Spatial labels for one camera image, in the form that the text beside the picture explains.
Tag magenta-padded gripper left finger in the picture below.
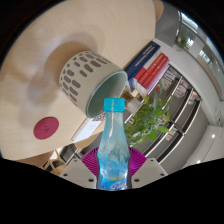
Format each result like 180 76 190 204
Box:
59 147 101 190

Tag small green plant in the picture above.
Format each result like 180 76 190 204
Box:
174 33 191 53

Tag white magazine with patterned cover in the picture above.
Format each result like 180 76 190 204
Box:
70 111 108 144

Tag grey shelf unit with books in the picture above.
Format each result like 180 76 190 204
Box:
124 64 204 164

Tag clear bottle with blue cap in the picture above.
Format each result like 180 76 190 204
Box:
96 97 132 192

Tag grey-green patterned ceramic mug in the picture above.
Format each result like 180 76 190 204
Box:
58 50 129 119

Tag round-backed wooden chair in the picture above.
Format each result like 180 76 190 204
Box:
14 150 56 168
152 0 166 22

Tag navy blue book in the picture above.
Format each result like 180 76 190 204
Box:
123 40 162 81

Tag green potted plant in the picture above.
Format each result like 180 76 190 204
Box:
123 81 174 148

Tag flat round red coaster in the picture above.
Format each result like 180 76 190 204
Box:
32 116 60 141

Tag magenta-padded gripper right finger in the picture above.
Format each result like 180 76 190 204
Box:
127 147 169 190

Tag purple book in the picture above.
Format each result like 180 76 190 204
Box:
141 61 171 98

